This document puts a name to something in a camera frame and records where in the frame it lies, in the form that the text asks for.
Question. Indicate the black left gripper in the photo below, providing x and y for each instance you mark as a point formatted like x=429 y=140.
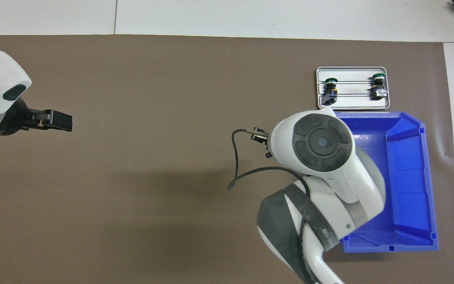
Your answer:
x=12 y=120

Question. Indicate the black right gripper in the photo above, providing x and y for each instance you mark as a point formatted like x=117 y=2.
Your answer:
x=259 y=136

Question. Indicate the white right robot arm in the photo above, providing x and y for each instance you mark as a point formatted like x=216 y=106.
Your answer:
x=321 y=142

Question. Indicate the silver metal tray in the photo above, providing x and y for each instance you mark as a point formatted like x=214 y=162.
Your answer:
x=353 y=92

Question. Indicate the brown table mat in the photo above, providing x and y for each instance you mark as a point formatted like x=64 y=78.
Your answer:
x=152 y=197

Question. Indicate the blue plastic storage bin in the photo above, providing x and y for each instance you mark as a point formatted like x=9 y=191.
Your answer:
x=408 y=177

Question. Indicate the green push button switch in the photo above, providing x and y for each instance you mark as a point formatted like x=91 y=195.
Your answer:
x=330 y=92
x=378 y=88

